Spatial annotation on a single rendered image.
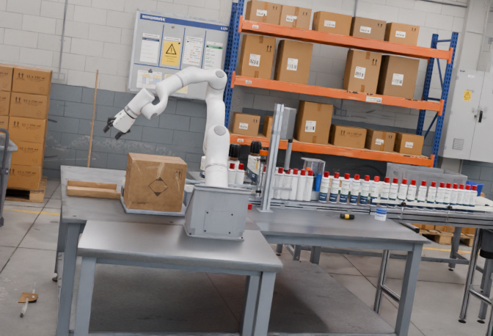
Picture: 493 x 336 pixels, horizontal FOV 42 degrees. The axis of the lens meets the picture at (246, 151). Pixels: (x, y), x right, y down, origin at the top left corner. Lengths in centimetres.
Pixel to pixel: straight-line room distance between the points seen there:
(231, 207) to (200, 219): 16
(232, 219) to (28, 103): 418
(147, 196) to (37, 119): 364
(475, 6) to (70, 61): 544
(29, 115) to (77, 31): 177
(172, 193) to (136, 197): 20
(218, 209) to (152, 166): 53
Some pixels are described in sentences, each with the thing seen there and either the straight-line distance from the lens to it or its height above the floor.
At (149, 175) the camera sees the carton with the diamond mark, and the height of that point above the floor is 104.
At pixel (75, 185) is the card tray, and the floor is 84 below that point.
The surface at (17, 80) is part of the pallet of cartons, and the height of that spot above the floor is 127.
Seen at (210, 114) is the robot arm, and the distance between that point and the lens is 352.
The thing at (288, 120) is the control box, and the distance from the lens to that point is 392.
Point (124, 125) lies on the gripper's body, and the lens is 356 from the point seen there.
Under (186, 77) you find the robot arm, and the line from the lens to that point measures 365.
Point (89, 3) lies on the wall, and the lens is 842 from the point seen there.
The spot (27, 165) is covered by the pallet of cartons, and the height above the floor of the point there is 39.
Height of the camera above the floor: 165
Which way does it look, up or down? 7 degrees down
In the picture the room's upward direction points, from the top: 8 degrees clockwise
